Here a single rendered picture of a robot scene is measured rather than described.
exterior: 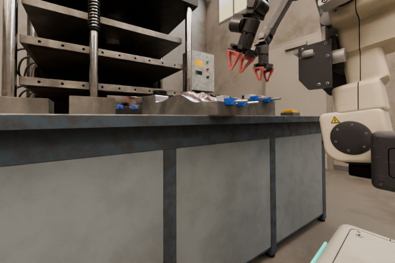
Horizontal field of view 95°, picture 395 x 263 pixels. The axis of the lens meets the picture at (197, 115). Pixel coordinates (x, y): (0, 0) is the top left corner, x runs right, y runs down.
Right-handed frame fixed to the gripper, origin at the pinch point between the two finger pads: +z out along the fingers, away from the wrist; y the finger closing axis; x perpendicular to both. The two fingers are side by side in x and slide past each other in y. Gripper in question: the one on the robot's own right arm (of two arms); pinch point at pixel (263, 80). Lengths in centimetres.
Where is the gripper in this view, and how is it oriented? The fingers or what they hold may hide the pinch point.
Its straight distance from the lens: 114.4
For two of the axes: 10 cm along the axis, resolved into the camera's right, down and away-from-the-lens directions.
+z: 0.0, 10.0, 0.0
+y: -8.4, 0.0, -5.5
